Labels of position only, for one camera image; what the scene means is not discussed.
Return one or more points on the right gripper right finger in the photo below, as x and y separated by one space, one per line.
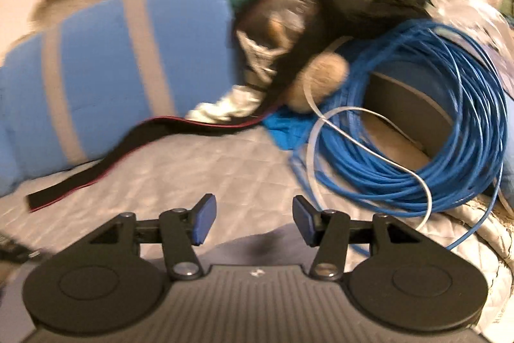
326 230

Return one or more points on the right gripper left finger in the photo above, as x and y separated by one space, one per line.
181 230

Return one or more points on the grey-blue sweatpants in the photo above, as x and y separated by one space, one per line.
283 246

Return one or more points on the grey quilted bedspread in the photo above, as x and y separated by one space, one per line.
254 186

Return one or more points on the tan plush toy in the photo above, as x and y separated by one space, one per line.
324 75

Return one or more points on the right blue striped pillow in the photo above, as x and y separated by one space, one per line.
69 94

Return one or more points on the black bag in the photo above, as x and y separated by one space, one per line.
280 37

